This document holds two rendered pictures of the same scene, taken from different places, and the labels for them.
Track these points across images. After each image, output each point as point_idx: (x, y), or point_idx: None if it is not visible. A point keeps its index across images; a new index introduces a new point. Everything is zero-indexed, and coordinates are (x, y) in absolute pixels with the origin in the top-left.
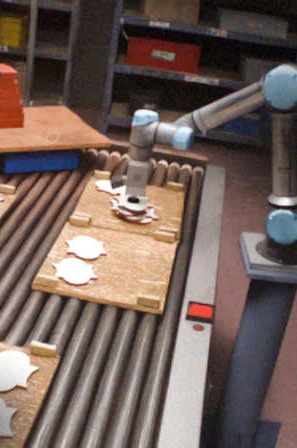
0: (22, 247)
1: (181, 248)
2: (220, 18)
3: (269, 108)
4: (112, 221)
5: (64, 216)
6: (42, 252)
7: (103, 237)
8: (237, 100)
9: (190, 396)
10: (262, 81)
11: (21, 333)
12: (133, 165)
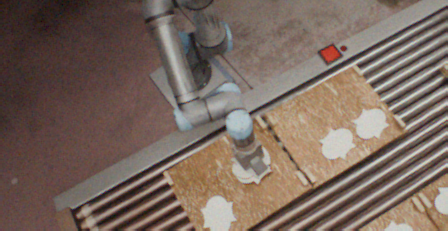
0: (372, 183)
1: (262, 112)
2: None
3: (212, 0)
4: (278, 167)
5: (300, 205)
6: (364, 166)
7: (308, 151)
8: (181, 47)
9: (399, 18)
10: (169, 16)
11: (442, 101)
12: (258, 141)
